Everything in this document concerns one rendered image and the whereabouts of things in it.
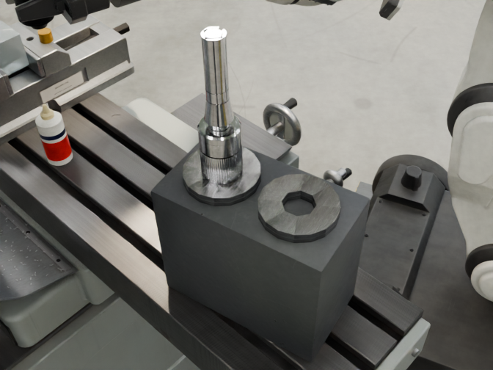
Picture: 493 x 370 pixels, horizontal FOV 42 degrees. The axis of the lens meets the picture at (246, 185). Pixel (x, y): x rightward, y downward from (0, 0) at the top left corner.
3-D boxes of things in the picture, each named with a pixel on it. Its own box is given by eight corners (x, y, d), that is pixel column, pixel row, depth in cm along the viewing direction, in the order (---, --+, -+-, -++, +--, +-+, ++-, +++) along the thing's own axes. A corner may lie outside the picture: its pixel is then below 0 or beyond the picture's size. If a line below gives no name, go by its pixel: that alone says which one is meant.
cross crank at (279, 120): (275, 124, 164) (276, 86, 155) (311, 144, 158) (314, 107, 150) (232, 156, 156) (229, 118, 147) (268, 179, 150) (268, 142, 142)
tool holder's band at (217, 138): (217, 111, 71) (216, 104, 70) (250, 128, 69) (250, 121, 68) (188, 133, 69) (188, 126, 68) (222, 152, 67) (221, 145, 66)
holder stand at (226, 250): (216, 227, 93) (208, 122, 79) (354, 293, 85) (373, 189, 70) (166, 286, 86) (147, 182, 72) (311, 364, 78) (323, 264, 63)
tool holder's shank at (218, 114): (217, 111, 70) (211, 20, 62) (240, 122, 68) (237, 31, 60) (198, 125, 68) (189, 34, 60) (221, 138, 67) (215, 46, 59)
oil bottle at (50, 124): (63, 145, 106) (47, 92, 98) (78, 157, 104) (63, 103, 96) (42, 158, 104) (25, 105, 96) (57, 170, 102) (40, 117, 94)
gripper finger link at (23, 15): (12, 2, 84) (57, -11, 86) (19, 24, 86) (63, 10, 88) (16, 8, 83) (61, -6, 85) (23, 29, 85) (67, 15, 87)
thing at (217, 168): (219, 150, 75) (217, 111, 71) (251, 167, 73) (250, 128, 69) (193, 172, 73) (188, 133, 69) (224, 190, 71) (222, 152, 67)
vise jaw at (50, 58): (33, 36, 116) (27, 17, 113) (72, 64, 110) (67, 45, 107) (4, 50, 113) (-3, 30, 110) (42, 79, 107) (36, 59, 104)
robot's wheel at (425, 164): (446, 221, 167) (464, 166, 153) (442, 234, 164) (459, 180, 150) (372, 198, 173) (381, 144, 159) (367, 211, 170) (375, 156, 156)
